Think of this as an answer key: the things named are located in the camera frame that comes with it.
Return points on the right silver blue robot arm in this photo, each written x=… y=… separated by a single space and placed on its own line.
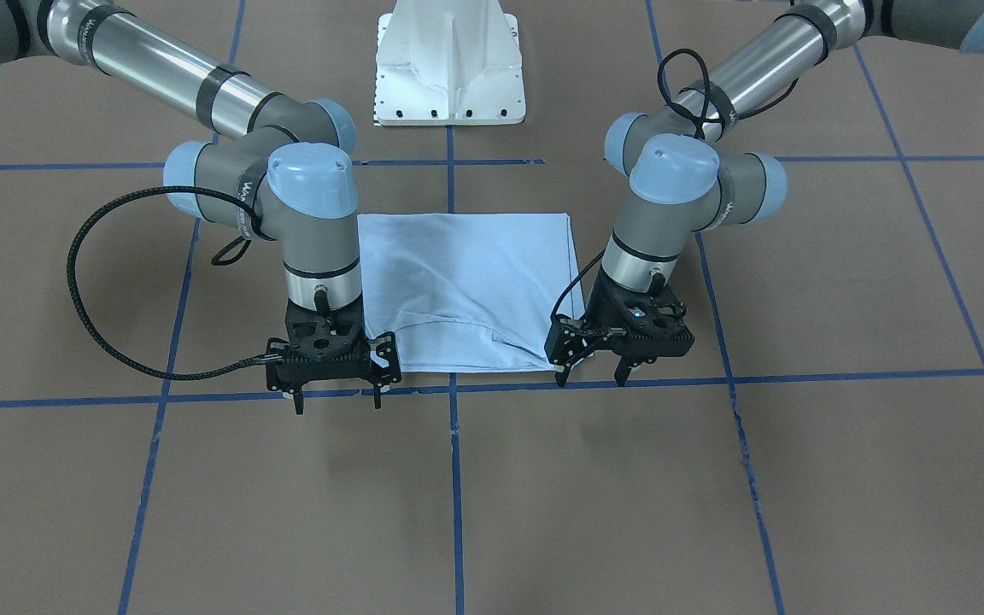
x=285 y=175

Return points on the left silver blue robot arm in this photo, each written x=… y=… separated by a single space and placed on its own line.
x=681 y=182

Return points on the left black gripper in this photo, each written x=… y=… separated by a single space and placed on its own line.
x=601 y=309

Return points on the white pedestal column base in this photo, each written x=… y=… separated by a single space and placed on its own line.
x=448 y=63

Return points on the light blue t-shirt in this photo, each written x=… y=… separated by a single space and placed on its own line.
x=468 y=293

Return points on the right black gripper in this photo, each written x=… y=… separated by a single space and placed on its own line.
x=385 y=352

